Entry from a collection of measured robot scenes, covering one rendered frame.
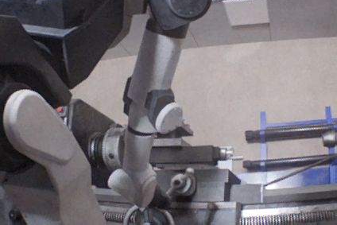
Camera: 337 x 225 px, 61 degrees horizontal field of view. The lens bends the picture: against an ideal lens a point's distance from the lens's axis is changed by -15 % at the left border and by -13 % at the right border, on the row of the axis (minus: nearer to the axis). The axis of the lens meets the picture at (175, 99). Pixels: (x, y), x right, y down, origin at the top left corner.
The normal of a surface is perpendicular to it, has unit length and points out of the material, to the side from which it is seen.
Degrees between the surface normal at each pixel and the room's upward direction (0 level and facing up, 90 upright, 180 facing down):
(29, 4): 161
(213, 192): 90
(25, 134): 90
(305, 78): 90
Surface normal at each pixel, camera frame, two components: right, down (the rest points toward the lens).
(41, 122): 0.94, -0.08
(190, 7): 0.24, 0.42
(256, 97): -0.30, -0.34
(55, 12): -0.15, 0.78
